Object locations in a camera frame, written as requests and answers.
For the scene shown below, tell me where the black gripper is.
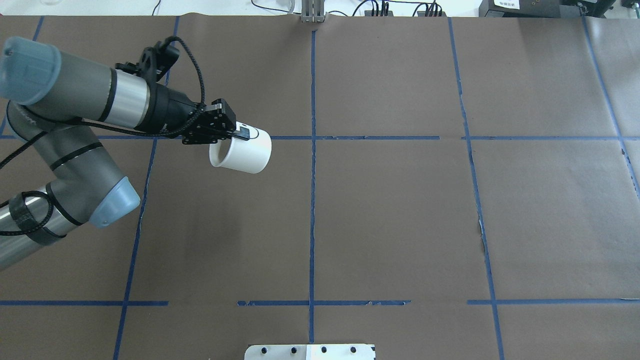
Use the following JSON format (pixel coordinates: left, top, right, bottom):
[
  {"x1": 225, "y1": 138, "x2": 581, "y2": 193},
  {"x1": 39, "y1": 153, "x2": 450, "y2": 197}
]
[{"x1": 182, "y1": 99, "x2": 252, "y2": 145}]

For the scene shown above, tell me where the white mug black handle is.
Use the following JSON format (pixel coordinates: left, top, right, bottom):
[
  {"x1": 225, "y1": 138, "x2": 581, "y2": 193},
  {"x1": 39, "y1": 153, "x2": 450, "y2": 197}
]
[{"x1": 208, "y1": 121, "x2": 272, "y2": 174}]

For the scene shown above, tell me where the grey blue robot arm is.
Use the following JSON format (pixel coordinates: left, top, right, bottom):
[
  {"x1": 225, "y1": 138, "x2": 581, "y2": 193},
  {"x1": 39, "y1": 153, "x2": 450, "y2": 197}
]
[{"x1": 1, "y1": 35, "x2": 259, "y2": 270}]

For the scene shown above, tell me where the brown paper table cover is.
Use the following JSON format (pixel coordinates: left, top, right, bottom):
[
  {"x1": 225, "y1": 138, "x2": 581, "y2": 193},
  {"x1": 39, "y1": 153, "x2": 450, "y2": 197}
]
[{"x1": 1, "y1": 14, "x2": 639, "y2": 360}]

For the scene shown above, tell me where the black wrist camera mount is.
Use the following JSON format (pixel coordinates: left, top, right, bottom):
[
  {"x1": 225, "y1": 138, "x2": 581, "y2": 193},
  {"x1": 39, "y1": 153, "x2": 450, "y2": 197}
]
[{"x1": 115, "y1": 41, "x2": 180, "y2": 84}]

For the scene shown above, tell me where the aluminium frame post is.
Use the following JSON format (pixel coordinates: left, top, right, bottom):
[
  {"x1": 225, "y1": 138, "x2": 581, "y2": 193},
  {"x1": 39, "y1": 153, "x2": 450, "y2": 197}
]
[{"x1": 301, "y1": 0, "x2": 327, "y2": 23}]

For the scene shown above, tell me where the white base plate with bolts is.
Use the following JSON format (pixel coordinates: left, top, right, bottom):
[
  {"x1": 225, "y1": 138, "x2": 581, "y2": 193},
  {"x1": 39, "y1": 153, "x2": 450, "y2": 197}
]
[{"x1": 244, "y1": 343, "x2": 377, "y2": 360}]

